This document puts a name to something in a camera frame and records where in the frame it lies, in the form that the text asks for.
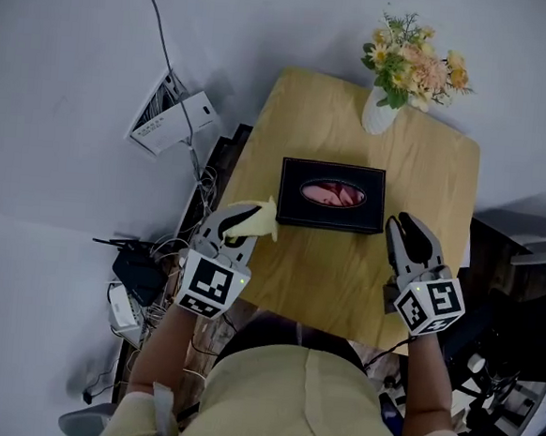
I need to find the grey chair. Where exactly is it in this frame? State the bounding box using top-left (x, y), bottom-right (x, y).
top-left (56, 398), bottom-right (118, 436)

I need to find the person's left forearm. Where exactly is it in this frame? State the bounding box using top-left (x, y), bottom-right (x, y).
top-left (126, 302), bottom-right (201, 399)

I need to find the black office chair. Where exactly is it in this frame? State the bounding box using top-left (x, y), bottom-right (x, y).
top-left (433, 281), bottom-right (546, 436)

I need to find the person's right forearm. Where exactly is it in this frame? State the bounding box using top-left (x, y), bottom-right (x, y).
top-left (399, 333), bottom-right (461, 436)

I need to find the grey wall cable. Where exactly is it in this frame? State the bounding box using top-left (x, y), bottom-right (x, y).
top-left (118, 0), bottom-right (216, 179)

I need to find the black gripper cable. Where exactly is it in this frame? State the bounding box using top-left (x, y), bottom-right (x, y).
top-left (363, 331), bottom-right (418, 371)

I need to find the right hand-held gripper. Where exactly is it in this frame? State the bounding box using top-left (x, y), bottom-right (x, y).
top-left (376, 210), bottom-right (473, 341)

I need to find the yellow flower bouquet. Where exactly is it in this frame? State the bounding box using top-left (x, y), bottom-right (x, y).
top-left (356, 8), bottom-right (480, 117)

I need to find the person's yellow shirt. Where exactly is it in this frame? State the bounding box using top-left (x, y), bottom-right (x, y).
top-left (95, 330), bottom-right (479, 436)

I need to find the grey arm strap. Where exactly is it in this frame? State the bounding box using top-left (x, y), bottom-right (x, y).
top-left (148, 381), bottom-right (180, 436)

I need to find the tangle of thin cables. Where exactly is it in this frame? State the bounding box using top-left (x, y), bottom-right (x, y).
top-left (141, 160), bottom-right (221, 344)

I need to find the white vase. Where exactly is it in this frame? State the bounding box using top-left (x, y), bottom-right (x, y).
top-left (358, 85), bottom-right (400, 137)

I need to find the white wall panel box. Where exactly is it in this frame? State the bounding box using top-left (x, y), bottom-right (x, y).
top-left (126, 66), bottom-right (222, 163)

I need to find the white side table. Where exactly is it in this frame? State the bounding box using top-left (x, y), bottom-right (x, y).
top-left (509, 379), bottom-right (546, 436)

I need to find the white network device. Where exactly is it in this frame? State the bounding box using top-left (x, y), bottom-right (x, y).
top-left (105, 281), bottom-right (149, 339)

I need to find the white and black device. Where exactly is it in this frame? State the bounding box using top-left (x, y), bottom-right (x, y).
top-left (449, 351), bottom-right (526, 421)

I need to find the black tissue box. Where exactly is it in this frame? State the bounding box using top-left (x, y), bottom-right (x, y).
top-left (274, 156), bottom-right (390, 236)

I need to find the pink tissue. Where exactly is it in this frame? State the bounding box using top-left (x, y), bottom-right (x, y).
top-left (298, 177), bottom-right (369, 210)

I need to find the yellow cloth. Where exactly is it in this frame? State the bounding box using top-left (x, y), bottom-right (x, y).
top-left (223, 191), bottom-right (282, 251)

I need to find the black router with antennas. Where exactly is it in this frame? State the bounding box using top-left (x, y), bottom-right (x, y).
top-left (87, 235), bottom-right (169, 308)

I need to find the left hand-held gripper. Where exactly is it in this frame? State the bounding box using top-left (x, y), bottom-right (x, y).
top-left (172, 199), bottom-right (262, 324)

